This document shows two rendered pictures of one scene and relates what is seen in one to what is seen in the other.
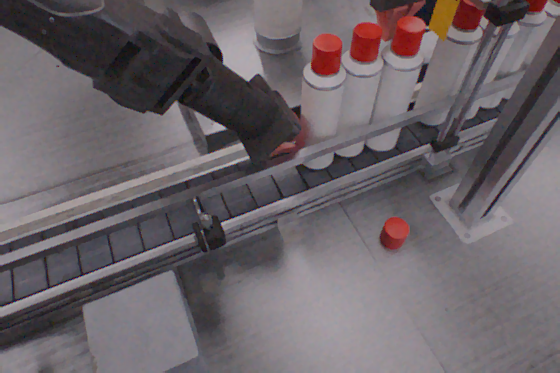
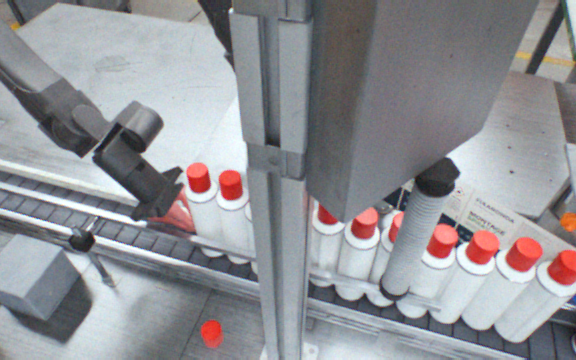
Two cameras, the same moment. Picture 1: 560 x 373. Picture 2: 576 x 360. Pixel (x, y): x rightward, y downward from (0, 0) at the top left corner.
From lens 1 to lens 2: 0.49 m
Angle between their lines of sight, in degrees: 27
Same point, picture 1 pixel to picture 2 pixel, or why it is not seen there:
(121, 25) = (44, 104)
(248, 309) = (98, 305)
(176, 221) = (107, 226)
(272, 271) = (131, 296)
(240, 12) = not seen: hidden behind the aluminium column
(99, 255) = (61, 216)
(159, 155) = not seen: hidden behind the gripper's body
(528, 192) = not seen: outside the picture
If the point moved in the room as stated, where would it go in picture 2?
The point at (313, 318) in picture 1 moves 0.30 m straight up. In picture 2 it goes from (118, 340) to (39, 241)
